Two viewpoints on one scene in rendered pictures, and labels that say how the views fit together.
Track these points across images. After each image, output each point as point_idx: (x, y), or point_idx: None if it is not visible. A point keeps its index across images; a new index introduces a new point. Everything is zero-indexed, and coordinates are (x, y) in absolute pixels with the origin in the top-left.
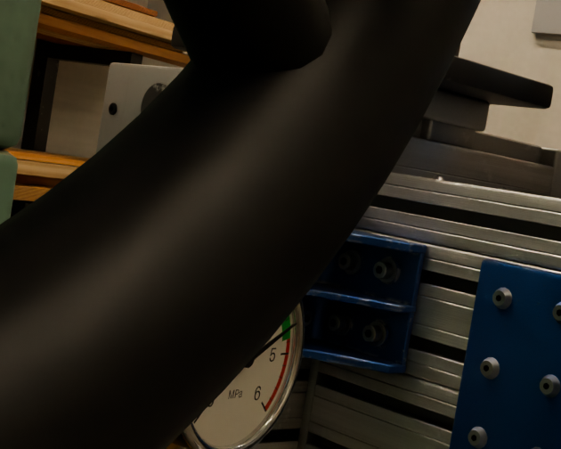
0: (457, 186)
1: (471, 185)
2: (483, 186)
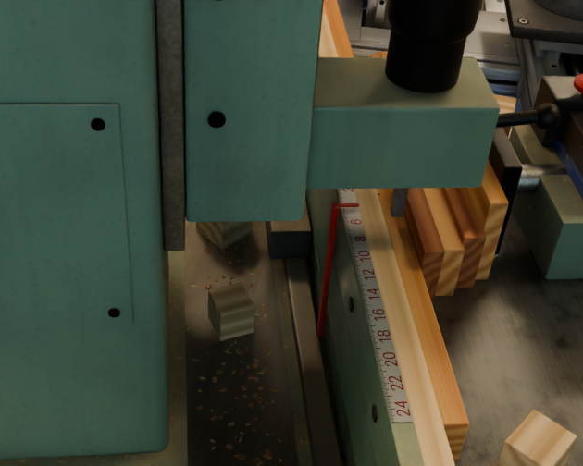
0: (355, 55)
1: (363, 55)
2: (368, 55)
